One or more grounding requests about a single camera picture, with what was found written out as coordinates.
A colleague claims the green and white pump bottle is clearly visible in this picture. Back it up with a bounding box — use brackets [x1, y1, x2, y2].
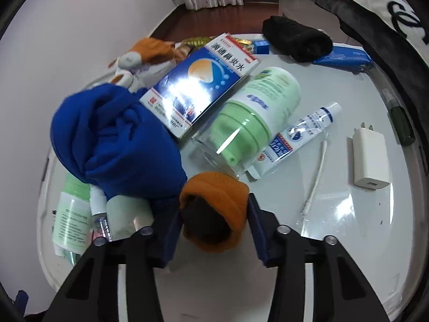
[192, 66, 302, 180]

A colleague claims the white and blue ointment tube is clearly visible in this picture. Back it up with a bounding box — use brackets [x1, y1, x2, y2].
[247, 101, 342, 179]

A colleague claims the white USB charger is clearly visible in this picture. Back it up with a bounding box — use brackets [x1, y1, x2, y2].
[349, 122, 391, 190]

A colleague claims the blue and white medicine box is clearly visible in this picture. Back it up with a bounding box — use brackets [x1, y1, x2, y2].
[139, 33, 261, 140]

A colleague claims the black and white printed blanket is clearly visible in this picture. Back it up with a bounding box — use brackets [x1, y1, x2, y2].
[258, 0, 429, 148]

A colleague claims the white cylindrical container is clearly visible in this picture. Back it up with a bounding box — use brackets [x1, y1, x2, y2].
[106, 195, 155, 242]

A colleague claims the black cloth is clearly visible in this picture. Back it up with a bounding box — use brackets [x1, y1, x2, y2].
[262, 16, 333, 63]

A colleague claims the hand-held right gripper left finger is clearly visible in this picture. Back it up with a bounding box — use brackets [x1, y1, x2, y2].
[43, 204, 183, 322]

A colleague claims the small clear spray bottle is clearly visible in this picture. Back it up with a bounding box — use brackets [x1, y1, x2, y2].
[89, 184, 113, 242]

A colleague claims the small blue box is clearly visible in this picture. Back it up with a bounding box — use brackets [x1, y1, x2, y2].
[251, 39, 270, 54]

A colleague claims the green and white tube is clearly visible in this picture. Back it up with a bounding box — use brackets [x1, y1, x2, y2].
[52, 173, 94, 259]

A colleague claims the dark green small bottle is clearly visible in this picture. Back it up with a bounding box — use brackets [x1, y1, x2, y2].
[382, 89, 416, 146]

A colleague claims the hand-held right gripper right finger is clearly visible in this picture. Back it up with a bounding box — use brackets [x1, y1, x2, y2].
[247, 193, 391, 322]

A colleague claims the blue fleece cloth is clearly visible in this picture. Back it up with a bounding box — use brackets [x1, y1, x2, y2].
[50, 83, 188, 205]

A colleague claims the white cotton swab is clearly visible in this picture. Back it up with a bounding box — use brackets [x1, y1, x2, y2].
[301, 134, 331, 216]

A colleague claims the orange and white plush toy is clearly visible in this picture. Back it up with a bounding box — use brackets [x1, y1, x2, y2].
[108, 38, 191, 91]

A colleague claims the grey plastic storage bin lid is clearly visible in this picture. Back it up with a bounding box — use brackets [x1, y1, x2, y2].
[35, 33, 423, 319]

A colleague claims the blue tissue packet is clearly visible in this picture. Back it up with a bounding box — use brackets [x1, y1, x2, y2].
[313, 44, 374, 74]

